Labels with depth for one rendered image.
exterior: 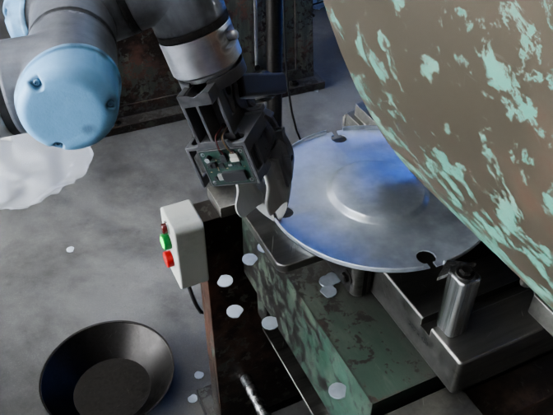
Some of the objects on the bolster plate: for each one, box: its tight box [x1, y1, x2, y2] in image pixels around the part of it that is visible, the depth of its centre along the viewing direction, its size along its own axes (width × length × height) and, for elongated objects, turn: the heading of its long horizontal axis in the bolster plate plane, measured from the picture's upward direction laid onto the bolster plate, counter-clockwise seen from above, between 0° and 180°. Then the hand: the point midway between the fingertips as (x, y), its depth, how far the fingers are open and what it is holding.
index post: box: [436, 263, 481, 338], centre depth 74 cm, size 3×3×10 cm
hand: (276, 207), depth 79 cm, fingers closed
